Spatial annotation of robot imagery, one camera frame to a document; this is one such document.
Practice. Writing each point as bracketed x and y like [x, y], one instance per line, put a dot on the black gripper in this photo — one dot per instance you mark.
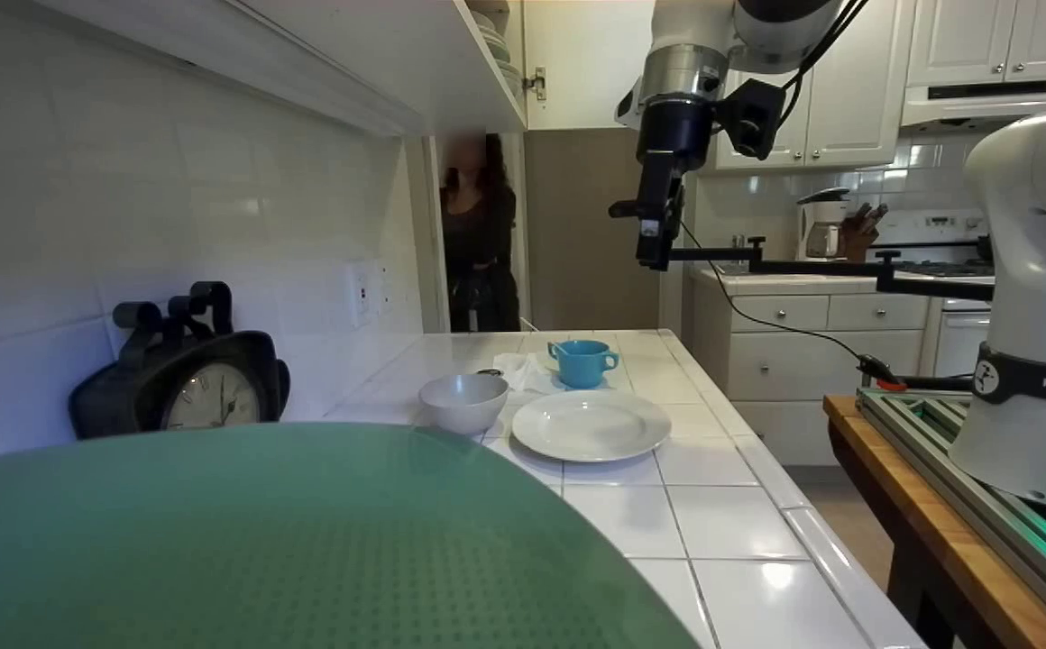
[671, 143]

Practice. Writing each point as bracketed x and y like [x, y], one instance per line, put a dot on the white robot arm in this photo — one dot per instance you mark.
[710, 75]

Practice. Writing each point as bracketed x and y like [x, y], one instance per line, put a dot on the white round plate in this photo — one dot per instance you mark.
[589, 426]

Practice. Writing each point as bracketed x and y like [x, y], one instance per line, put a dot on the knife block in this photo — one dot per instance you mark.
[861, 231]

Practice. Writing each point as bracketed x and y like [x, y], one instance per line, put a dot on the person in dark clothes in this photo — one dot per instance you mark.
[478, 206]

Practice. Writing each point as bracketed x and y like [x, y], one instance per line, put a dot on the white upper kitchen cabinets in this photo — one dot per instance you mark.
[907, 64]

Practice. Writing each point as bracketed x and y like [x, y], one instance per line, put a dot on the white kitchen cabinets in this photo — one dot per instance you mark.
[782, 345]
[907, 64]

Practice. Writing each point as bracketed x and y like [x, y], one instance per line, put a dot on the white lower kitchen cabinets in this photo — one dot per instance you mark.
[782, 345]

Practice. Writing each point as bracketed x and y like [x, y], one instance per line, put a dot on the white bowl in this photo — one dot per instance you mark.
[464, 402]

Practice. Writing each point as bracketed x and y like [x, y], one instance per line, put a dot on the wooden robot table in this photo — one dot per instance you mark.
[945, 577]

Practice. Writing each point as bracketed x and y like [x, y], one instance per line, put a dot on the black alarm clock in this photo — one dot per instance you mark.
[182, 367]

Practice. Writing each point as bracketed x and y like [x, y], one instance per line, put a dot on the green round cutting board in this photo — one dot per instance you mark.
[308, 540]

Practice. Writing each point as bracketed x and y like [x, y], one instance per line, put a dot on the blue two-handled cup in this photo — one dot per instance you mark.
[583, 361]

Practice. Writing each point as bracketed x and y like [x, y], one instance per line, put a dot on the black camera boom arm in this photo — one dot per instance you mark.
[883, 275]

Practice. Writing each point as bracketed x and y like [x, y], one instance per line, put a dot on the white wall outlet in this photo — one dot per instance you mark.
[361, 289]

